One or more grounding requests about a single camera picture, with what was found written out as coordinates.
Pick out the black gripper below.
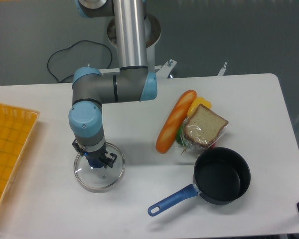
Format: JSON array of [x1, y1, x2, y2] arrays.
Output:
[[72, 139, 118, 168]]

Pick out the glass lid blue knob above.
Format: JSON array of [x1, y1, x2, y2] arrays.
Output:
[[73, 142, 125, 193]]

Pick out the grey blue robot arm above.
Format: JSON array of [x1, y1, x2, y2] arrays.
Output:
[[68, 0, 157, 168]]

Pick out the yellow plastic basket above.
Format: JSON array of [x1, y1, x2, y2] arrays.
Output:
[[0, 103, 40, 207]]

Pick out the green toy vegetable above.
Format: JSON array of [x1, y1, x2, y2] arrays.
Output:
[[175, 126, 185, 146]]

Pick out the orange toy baguette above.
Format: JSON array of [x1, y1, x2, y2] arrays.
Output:
[[155, 90, 197, 153]]

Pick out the wrapped bread slice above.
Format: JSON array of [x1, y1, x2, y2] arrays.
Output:
[[180, 104, 229, 150]]

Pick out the yellow toy bell pepper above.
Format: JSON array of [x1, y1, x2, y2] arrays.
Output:
[[187, 97, 212, 117]]

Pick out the black cable on floor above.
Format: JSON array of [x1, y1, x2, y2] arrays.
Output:
[[47, 40, 113, 83]]

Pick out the dark saucepan blue handle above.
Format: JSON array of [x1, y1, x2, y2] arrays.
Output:
[[148, 147, 251, 217]]

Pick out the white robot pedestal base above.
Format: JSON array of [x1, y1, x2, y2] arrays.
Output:
[[87, 12, 227, 80]]

